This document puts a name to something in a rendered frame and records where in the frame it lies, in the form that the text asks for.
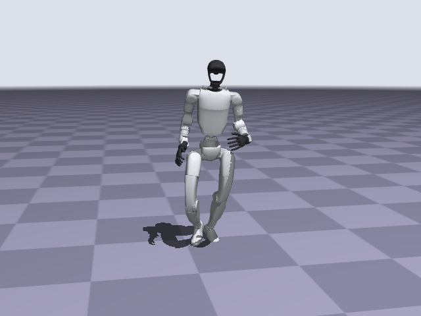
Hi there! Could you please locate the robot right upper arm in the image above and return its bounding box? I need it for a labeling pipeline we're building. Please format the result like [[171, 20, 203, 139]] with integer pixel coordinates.
[[183, 89, 200, 126]]

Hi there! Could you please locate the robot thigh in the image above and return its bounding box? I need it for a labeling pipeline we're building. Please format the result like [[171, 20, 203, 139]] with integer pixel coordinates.
[[185, 149, 202, 213], [212, 148, 235, 205]]

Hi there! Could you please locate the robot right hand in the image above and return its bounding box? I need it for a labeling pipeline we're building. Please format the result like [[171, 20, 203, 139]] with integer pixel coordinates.
[[175, 141, 188, 167]]

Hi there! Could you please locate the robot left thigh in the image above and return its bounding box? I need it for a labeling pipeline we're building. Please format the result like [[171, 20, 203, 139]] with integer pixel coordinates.
[[212, 148, 235, 205]]

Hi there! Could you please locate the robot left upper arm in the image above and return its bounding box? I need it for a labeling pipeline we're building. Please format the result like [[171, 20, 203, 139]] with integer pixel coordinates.
[[230, 92, 244, 131]]

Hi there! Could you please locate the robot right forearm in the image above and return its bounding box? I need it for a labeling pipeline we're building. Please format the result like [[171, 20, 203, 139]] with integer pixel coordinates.
[[179, 115, 190, 150]]

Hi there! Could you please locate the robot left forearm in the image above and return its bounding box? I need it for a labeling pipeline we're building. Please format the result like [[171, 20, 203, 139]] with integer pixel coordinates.
[[237, 121, 252, 142]]

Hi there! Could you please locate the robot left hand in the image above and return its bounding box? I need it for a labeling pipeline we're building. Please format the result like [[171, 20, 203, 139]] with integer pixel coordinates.
[[227, 132, 250, 151]]

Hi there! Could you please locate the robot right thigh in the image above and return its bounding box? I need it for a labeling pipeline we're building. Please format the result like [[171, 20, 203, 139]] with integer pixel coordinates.
[[185, 149, 202, 213]]

